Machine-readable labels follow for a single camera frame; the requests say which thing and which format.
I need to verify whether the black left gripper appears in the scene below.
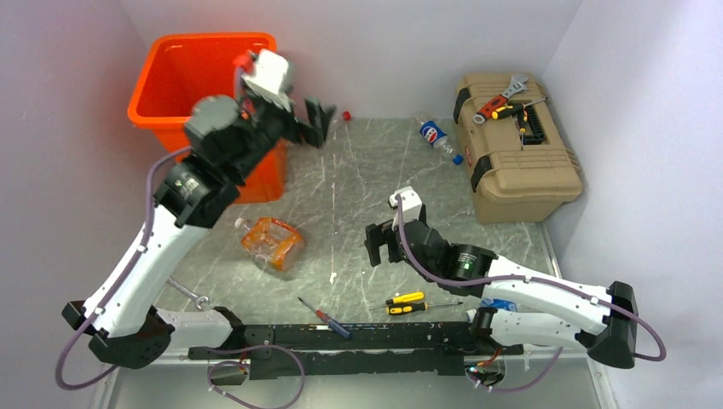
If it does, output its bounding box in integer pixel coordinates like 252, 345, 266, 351
228, 68, 334, 181

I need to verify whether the red label clear bottle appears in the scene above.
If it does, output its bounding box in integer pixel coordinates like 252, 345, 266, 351
328, 111, 352, 134

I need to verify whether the crushed orange label bottle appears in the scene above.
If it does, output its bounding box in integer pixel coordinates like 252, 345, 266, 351
234, 216, 305, 272

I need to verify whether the pepsi label bottle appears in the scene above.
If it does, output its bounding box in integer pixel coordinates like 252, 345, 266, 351
414, 112, 454, 157

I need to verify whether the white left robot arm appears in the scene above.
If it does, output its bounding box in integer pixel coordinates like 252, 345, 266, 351
62, 95, 336, 369

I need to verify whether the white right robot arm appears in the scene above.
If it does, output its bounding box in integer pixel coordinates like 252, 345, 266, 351
364, 220, 638, 369

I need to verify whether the orange plastic bin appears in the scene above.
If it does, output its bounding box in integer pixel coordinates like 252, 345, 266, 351
127, 31, 287, 205

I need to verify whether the black yellow screwdriver on table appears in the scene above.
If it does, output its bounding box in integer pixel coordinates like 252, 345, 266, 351
386, 302, 462, 316

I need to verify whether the red blue screwdriver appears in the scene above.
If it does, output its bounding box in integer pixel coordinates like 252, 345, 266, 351
298, 297, 352, 340

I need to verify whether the tan plastic toolbox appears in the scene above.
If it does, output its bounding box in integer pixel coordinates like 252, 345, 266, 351
453, 72, 583, 224

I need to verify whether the yellow black screwdriver on toolbox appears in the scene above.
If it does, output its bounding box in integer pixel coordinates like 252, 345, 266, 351
491, 97, 547, 120

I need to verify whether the silver adjustable wrench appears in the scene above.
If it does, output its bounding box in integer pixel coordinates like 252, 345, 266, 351
500, 73, 529, 100

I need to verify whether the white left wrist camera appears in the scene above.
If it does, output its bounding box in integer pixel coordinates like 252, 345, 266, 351
233, 49, 293, 112

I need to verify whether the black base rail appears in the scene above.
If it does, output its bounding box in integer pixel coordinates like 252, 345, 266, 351
188, 321, 497, 380

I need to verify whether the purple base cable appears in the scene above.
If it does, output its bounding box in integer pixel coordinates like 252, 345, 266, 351
206, 344, 307, 409

